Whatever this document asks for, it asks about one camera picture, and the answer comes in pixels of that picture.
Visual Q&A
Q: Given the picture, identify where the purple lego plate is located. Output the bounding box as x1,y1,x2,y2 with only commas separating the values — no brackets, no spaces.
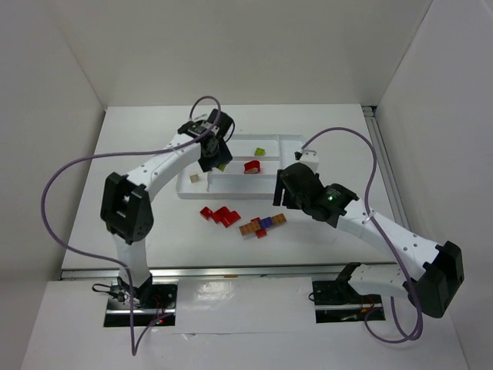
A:
258,217,274,229

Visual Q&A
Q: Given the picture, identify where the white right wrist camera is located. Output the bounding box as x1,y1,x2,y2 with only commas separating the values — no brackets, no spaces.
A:
295,150,320,173

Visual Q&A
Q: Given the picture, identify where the small red sloped lego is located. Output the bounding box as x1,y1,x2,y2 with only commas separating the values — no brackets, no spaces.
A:
255,229,267,238

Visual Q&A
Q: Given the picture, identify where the white lego cube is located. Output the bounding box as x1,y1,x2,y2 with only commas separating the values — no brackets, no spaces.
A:
189,173,200,183

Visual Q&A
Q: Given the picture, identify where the red lego cluster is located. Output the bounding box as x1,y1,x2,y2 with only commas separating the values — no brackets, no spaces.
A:
211,207,241,228

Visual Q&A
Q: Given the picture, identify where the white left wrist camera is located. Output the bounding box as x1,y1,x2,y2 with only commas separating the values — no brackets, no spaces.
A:
186,120,212,138

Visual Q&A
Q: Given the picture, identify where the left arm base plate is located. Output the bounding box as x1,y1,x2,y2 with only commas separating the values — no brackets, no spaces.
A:
102,281,178,328

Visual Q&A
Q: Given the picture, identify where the red rounded lego brick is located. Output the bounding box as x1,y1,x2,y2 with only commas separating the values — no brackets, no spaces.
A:
243,160,261,174

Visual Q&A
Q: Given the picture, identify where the lime green square lego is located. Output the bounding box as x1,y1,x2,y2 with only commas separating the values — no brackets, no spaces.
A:
254,148,266,156

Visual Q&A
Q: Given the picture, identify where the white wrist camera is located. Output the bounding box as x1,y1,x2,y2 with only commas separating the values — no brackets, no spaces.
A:
295,150,320,173
186,120,212,138

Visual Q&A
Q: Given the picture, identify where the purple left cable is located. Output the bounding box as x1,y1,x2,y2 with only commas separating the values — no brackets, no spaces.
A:
41,95,224,356

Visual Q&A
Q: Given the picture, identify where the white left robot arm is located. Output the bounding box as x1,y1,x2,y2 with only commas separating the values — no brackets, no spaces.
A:
100,109,235,305

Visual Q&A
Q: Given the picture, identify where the aluminium side rail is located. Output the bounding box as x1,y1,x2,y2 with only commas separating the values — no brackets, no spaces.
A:
361,106,409,229

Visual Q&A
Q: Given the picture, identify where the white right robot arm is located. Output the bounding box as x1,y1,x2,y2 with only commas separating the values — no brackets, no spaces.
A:
273,163,464,318

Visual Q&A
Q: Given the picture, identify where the red curved lego brick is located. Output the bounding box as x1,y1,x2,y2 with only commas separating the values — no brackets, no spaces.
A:
200,207,213,220

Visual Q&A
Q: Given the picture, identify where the aluminium front rail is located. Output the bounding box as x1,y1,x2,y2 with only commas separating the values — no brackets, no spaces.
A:
59,261,397,281

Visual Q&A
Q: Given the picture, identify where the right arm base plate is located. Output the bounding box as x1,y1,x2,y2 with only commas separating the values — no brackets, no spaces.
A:
308,281,385,324

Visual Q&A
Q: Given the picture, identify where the orange lego plate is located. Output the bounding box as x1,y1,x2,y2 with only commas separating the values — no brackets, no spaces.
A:
270,214,287,226
239,221,261,237

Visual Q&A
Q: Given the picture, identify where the white compartment tray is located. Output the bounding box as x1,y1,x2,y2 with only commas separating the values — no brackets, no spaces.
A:
176,134,306,200

